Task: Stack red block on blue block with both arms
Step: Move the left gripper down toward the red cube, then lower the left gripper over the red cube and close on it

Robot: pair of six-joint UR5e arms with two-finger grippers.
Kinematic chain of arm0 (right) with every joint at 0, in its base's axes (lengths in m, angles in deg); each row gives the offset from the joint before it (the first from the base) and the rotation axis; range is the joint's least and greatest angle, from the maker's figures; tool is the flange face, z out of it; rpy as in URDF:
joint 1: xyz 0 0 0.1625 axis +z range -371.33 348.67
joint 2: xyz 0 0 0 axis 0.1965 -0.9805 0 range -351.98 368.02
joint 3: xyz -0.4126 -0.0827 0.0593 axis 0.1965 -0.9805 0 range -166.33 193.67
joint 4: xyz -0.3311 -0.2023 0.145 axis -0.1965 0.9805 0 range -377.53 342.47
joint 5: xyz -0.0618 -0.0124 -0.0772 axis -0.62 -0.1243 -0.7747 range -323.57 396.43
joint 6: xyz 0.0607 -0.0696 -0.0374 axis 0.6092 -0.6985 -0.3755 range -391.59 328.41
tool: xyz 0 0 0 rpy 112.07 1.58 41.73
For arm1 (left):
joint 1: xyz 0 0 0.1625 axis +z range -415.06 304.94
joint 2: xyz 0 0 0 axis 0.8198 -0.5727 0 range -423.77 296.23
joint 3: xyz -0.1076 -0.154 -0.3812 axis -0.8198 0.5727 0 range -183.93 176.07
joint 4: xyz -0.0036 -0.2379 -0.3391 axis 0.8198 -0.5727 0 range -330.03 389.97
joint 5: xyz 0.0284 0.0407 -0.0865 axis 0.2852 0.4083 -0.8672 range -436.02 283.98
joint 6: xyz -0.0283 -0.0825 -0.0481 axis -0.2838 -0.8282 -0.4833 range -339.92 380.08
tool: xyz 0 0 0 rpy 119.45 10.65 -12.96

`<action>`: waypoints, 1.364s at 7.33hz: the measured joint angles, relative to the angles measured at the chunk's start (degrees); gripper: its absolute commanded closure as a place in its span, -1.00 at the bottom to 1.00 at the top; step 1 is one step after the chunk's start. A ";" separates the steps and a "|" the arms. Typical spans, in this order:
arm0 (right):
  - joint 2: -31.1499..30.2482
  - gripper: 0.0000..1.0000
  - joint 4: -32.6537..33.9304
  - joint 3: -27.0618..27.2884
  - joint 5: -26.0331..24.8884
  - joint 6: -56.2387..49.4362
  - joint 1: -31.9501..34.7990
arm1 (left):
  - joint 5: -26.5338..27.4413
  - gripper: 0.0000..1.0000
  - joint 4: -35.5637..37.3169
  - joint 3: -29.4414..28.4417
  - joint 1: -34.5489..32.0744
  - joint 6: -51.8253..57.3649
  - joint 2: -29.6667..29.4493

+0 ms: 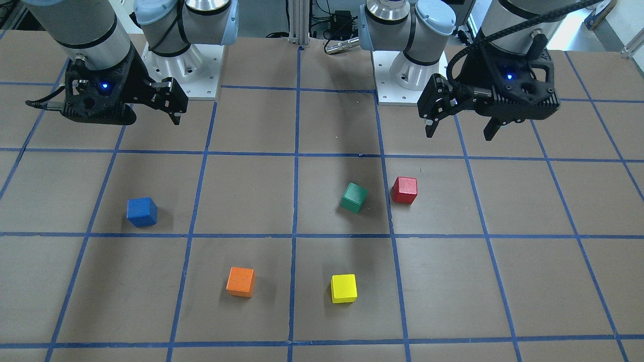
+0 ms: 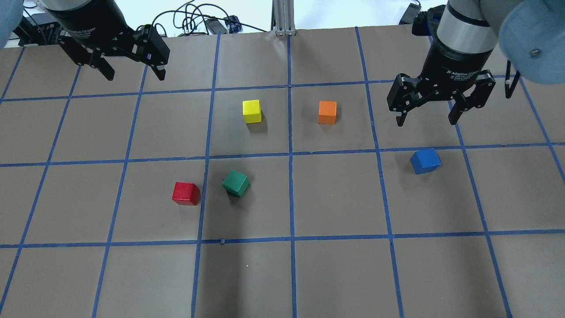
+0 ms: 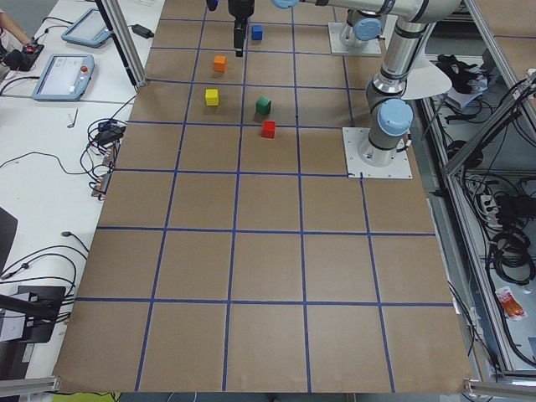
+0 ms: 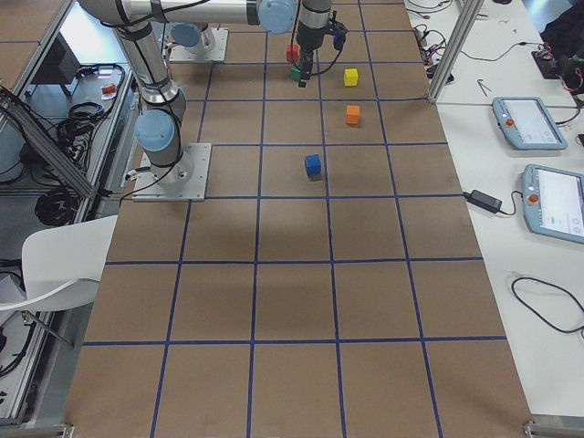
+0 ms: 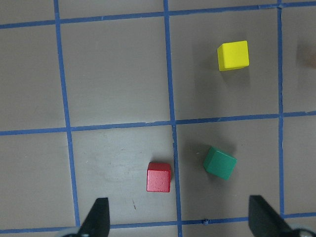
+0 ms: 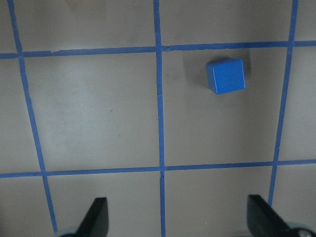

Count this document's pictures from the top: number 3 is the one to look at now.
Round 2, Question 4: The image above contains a brown paper table cover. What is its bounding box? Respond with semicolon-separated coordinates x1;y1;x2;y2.
54;1;472;393

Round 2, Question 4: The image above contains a near blue teach pendant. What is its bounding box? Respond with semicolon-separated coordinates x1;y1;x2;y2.
31;54;95;101

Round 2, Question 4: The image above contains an aluminium frame post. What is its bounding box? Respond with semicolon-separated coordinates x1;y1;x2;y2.
95;0;147;88

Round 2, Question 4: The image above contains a red wooden block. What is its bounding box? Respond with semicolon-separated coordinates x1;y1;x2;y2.
261;120;276;139

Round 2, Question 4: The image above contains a black power adapter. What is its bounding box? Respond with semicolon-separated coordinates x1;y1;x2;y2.
131;24;154;39

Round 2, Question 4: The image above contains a black red joystick box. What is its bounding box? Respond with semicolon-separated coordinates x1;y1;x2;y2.
1;43;44;71

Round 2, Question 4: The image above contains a yellow wooden block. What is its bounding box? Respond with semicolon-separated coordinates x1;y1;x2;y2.
204;88;219;106

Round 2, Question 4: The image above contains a white plastic chair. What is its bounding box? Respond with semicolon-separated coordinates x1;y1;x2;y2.
401;52;452;101

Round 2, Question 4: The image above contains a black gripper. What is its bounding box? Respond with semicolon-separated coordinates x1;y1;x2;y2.
228;0;255;58

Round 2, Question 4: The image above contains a red snack packet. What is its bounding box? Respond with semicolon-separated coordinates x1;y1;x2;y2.
495;286;526;321

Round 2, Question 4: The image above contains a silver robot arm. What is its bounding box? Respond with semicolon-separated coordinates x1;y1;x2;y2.
339;8;383;47
314;1;460;167

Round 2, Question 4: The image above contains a green wooden block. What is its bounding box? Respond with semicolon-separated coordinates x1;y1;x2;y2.
255;95;272;116

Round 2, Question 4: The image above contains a blue wooden block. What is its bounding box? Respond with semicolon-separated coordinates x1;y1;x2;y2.
251;24;264;41

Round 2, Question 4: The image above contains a blue teach pendant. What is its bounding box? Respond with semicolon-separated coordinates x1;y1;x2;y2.
61;8;111;49
31;54;95;101

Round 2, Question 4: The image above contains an orange wooden block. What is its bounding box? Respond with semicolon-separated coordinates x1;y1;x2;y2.
213;54;227;73

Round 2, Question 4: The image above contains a far blue teach pendant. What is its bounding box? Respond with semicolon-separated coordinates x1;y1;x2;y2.
61;8;111;49

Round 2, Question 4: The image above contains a metal hex key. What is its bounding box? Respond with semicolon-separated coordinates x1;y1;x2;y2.
67;108;79;129

